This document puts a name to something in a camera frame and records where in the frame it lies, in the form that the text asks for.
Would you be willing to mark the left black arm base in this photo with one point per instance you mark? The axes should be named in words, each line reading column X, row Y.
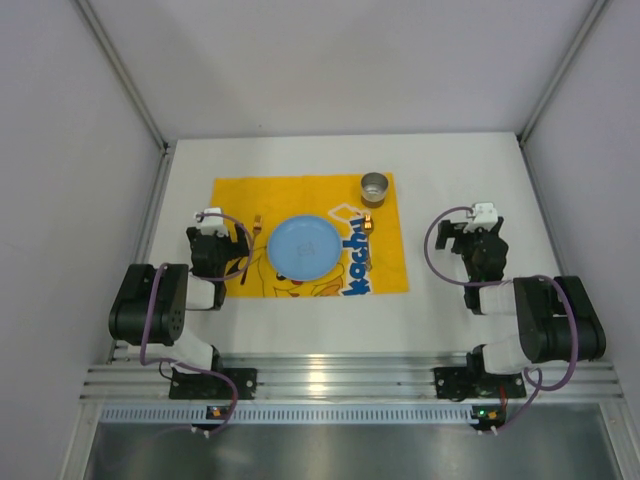
column 197, row 386

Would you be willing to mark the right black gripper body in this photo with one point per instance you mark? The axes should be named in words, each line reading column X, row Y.
column 461, row 239

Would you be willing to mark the perforated cable duct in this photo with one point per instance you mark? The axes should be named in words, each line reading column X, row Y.
column 298, row 414

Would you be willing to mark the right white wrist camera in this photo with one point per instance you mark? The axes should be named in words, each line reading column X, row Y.
column 482, row 215

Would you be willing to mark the right aluminium frame post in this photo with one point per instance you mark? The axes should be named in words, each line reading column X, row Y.
column 596, row 11

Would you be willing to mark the left aluminium frame post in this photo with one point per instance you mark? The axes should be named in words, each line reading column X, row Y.
column 106, row 45

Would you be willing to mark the aluminium mounting rail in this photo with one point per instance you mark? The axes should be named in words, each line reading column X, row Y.
column 312, row 377

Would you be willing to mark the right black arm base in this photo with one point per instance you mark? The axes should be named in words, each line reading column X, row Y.
column 458, row 384

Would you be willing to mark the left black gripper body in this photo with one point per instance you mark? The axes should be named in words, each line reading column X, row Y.
column 232, row 245

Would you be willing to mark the copper fork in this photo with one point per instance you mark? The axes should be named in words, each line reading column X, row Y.
column 256, row 230

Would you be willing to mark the yellow Pikachu placemat cloth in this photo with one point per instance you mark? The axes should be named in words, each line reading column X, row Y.
column 336, row 198

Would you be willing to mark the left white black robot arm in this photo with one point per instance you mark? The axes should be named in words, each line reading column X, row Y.
column 149, row 311

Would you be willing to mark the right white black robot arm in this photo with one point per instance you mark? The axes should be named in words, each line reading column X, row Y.
column 555, row 319

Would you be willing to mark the blue plastic plate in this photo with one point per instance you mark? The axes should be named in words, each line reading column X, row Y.
column 304, row 248

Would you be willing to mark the small metal cup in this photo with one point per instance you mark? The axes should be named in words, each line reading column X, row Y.
column 373, row 189

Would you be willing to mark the aluminium frame post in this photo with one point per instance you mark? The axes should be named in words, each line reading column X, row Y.
column 596, row 11
column 106, row 45

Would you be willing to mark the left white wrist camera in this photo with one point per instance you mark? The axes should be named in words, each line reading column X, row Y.
column 210, row 222

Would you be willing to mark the gold ornate spoon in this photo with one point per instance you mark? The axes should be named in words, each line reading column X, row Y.
column 368, row 228

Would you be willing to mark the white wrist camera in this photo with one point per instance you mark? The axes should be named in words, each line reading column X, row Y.
column 482, row 215
column 210, row 222

